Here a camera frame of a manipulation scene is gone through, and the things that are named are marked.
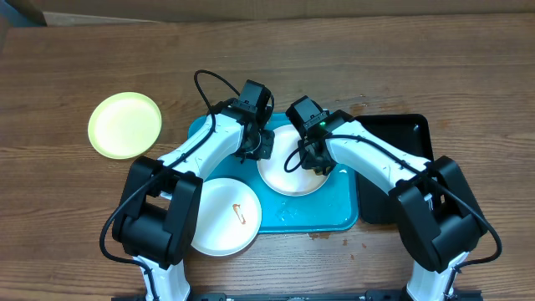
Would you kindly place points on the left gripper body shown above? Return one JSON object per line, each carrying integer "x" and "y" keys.
{"x": 261, "y": 148}

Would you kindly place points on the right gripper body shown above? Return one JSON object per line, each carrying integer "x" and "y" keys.
{"x": 313, "y": 162}

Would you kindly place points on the white plate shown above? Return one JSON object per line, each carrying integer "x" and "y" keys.
{"x": 229, "y": 217}
{"x": 298, "y": 183}

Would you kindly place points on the yellow-green plate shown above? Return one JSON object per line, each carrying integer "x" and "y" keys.
{"x": 124, "y": 125}

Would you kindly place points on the green yellow sponge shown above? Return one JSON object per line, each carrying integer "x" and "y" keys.
{"x": 323, "y": 171}

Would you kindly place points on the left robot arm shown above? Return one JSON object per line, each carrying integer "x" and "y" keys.
{"x": 155, "y": 221}

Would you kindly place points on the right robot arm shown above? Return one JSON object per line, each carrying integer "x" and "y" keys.
{"x": 437, "y": 215}

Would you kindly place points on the teal plastic tray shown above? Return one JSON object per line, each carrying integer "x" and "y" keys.
{"x": 331, "y": 208}

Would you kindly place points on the black plastic tray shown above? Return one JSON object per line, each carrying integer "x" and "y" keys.
{"x": 409, "y": 133}

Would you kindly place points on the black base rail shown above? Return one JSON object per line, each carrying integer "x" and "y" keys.
{"x": 370, "y": 295}

